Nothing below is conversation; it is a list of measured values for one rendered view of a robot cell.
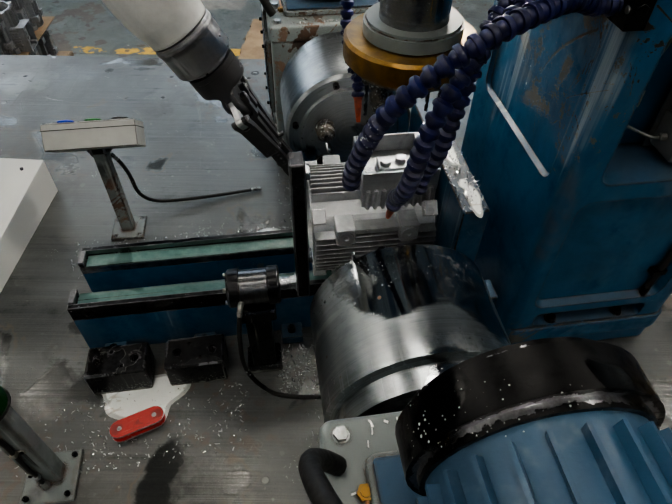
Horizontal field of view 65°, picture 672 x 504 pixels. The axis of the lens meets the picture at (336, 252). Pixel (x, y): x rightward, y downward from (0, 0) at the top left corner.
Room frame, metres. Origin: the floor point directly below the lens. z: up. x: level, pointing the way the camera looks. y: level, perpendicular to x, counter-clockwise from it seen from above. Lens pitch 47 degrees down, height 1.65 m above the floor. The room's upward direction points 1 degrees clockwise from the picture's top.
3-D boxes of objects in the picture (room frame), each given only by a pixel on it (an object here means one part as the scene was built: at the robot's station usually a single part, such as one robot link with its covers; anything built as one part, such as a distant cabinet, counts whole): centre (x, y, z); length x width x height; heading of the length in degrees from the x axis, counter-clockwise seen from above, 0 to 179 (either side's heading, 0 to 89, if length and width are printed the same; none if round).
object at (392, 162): (0.69, -0.09, 1.11); 0.12 x 0.11 x 0.07; 98
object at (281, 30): (1.27, 0.04, 0.99); 0.35 x 0.31 x 0.37; 9
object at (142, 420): (0.39, 0.32, 0.81); 0.09 x 0.03 x 0.02; 117
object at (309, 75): (1.03, 0.00, 1.04); 0.37 x 0.25 x 0.25; 9
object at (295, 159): (0.53, 0.05, 1.12); 0.04 x 0.03 x 0.26; 99
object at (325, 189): (0.68, -0.05, 1.01); 0.20 x 0.19 x 0.19; 98
